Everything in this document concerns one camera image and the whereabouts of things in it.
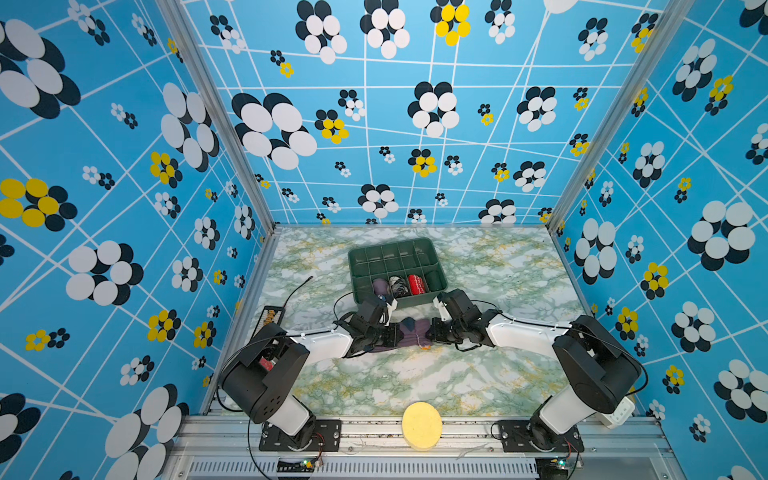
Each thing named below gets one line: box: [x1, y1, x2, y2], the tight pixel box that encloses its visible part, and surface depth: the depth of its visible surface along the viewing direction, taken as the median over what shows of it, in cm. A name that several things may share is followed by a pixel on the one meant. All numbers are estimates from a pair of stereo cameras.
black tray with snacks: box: [247, 305, 288, 345], surface depth 94 cm
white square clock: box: [596, 397, 635, 429], surface depth 75 cm
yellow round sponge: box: [402, 401, 443, 451], surface depth 74 cm
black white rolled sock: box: [389, 276, 410, 298], surface depth 97 cm
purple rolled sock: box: [373, 278, 389, 295], surface depth 97 cm
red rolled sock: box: [408, 274, 425, 295], surface depth 98 cm
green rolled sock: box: [426, 270, 445, 292], surface depth 100 cm
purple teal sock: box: [370, 317, 433, 353], surface depth 91 cm
